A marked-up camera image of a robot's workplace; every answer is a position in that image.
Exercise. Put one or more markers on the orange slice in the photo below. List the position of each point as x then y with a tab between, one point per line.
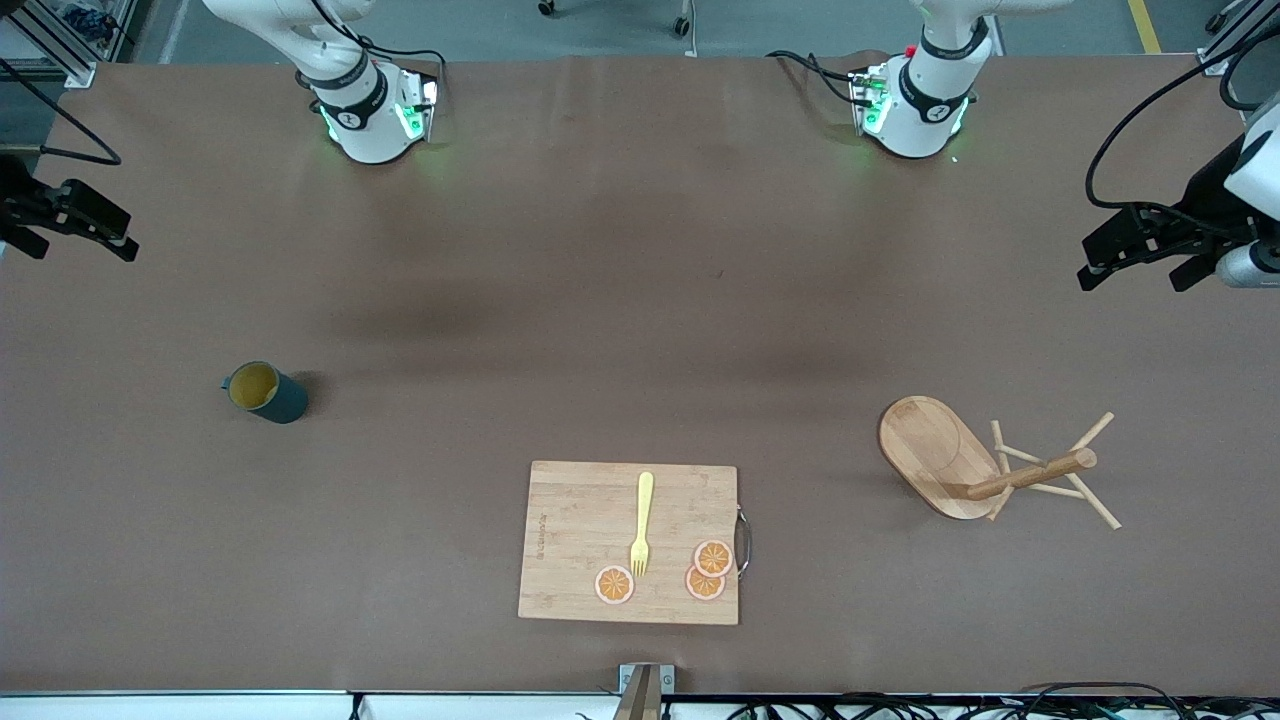
614	585
713	558
699	590

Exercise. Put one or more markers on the bamboo cutting board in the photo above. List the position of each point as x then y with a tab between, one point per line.
575	540

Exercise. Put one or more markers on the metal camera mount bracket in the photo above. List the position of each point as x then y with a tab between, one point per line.
645	700

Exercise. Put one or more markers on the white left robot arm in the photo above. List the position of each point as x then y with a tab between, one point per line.
925	110

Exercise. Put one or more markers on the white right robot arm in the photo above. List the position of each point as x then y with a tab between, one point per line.
365	130

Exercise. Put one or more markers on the yellow plastic fork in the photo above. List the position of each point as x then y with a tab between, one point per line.
644	500

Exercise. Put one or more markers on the wooden mug rack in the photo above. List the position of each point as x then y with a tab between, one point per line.
930	450

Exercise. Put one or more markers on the white table edge rail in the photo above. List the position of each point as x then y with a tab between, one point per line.
150	706

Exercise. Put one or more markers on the aluminium frame post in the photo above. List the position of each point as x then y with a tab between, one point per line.
1225	55
60	55

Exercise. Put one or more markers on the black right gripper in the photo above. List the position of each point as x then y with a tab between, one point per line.
18	198

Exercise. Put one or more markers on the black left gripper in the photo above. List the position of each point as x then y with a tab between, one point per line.
1203	202

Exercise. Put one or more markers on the dark teal cup yellow inside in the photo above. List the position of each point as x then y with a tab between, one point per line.
285	400

